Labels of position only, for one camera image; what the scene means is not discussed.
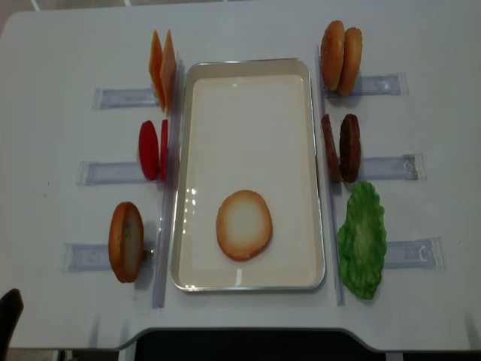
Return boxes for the left clear acrylic rail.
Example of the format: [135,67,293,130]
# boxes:
[153,54,186,309]

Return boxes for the sesame bun top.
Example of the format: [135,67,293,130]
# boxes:
[320,20,344,91]

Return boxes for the inner orange cheese slice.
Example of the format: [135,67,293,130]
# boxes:
[159,30,177,113]

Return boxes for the orange cheese slice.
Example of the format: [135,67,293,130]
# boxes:
[159,30,177,113]
[149,30,165,112]

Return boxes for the clear holder for cheese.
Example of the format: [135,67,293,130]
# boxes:
[92,88,159,110]

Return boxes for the green lettuce leaf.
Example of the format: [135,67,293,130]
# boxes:
[337,180,387,299]

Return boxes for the standing bread slice left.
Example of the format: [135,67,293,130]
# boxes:
[108,202,144,283]

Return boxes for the black object at corner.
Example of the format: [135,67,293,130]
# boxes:
[0,288,24,355]

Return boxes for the right clear acrylic rail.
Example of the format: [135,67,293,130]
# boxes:
[316,44,345,306]

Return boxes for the clear holder for lettuce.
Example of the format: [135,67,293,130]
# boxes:
[384,237,445,269]

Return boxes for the inner brown meat patty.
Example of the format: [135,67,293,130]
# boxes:
[321,114,341,184]

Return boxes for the clear holder for patties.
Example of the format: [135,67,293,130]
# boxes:
[356,153,427,181]

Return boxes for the clear acrylic rail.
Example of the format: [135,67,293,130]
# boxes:
[153,54,186,309]
[316,44,345,306]

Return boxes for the plain bun slice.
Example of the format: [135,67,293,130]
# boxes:
[337,27,362,96]

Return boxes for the white rectangular tray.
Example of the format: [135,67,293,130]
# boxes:
[171,58,325,292]

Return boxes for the clear holder for tomato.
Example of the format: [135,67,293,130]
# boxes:
[76,162,149,186]

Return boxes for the clear holder for buns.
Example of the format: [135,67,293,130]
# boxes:
[347,72,410,97]

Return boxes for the clear holder for bread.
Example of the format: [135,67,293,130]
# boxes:
[62,242,157,273]

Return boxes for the outer orange cheese slice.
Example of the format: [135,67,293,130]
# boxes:
[149,30,165,112]

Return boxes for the bread slice on tray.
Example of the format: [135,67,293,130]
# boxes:
[216,190,272,262]

